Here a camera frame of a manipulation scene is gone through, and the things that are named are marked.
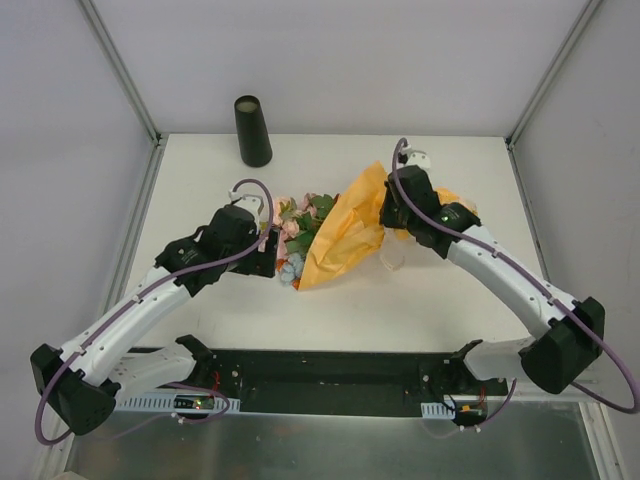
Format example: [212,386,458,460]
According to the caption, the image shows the cream lace ribbon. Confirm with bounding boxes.
[379,227,407,271]

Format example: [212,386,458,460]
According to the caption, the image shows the orange wrapping paper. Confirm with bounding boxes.
[293,159,481,292]

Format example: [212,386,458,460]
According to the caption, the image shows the pink and blue flower bouquet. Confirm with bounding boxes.
[274,193,340,290]

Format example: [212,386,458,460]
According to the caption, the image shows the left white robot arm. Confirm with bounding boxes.
[30,189,278,445]

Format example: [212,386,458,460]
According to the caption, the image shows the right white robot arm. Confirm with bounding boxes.
[380,139,604,395]

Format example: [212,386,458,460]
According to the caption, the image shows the black conical vase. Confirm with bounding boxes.
[234,95,273,168]

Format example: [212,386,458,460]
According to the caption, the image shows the left aluminium frame post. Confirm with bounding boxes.
[77,0,164,146]

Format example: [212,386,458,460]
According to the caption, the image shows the aluminium frame post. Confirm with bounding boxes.
[505,0,605,151]
[77,0,164,146]

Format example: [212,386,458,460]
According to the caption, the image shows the right aluminium frame post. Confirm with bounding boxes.
[505,0,605,151]

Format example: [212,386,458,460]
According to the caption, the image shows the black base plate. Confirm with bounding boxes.
[153,347,510,415]

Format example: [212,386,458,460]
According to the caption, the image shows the left white cable duct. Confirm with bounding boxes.
[116,392,240,414]

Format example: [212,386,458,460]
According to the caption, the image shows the white cable duct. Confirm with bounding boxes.
[420,402,456,420]
[116,392,240,414]

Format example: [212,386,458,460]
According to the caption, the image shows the right white cable duct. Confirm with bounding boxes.
[420,402,456,420]

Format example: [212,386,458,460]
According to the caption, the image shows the front aluminium rail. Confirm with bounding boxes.
[49,360,606,416]

